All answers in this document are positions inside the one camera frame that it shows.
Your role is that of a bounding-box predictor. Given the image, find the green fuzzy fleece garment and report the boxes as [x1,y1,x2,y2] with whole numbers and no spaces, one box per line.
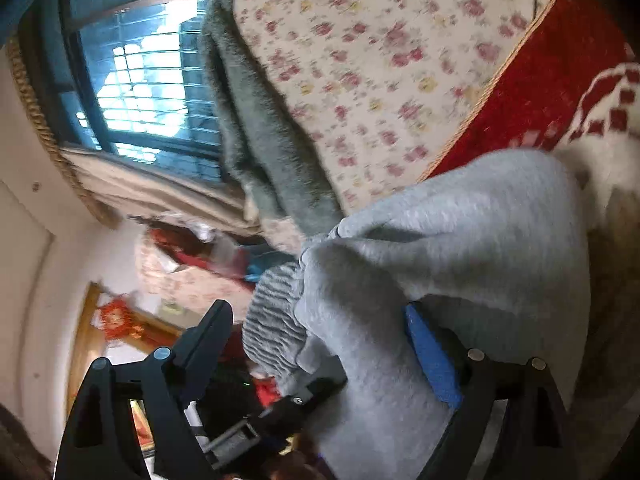
[198,0,343,236]

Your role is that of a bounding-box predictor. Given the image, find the light grey fleece pants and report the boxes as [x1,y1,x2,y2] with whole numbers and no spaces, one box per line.
[242,150,590,479]

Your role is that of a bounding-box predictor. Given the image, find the window with blue glass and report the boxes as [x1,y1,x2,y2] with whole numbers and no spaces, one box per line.
[18,0,224,182]

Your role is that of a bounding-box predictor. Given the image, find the wooden door frame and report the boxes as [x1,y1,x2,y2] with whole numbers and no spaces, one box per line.
[66,282,183,416]

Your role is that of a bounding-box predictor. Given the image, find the beige curtain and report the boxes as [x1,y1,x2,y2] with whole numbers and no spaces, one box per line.
[4,35,262,237]

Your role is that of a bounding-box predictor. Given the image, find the floral cream quilt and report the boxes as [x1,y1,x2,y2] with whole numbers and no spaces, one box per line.
[234,0,553,214]

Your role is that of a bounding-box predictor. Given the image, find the red chinese knot decoration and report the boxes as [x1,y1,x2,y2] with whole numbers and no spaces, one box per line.
[98,295,144,342]

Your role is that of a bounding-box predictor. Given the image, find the blue plastic bag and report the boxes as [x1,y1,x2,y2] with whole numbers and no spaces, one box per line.
[243,244,296,283]

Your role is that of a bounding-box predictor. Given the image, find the red and cream floral blanket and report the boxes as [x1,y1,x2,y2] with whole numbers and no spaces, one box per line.
[427,0,639,479]

